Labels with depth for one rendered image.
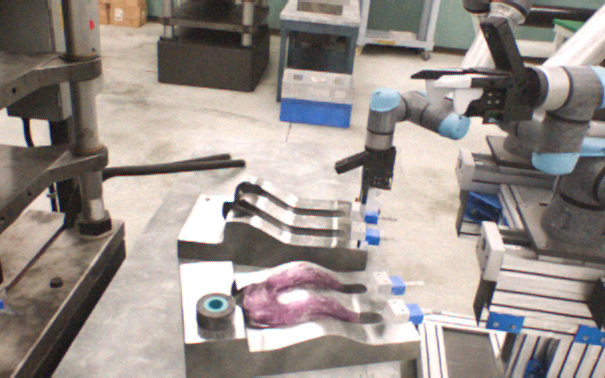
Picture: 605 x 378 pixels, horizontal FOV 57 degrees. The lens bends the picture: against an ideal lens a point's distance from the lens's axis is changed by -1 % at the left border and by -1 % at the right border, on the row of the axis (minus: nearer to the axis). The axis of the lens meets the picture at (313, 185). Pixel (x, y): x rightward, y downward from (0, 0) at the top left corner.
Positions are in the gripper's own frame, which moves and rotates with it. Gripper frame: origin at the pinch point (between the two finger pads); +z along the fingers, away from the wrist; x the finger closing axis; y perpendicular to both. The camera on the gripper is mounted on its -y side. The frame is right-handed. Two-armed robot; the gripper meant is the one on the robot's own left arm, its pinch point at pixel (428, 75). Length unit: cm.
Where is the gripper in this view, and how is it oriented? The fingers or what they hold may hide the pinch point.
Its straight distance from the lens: 89.3
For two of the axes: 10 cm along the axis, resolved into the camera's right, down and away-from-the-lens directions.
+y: -0.5, 9.4, 3.3
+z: -9.4, 0.7, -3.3
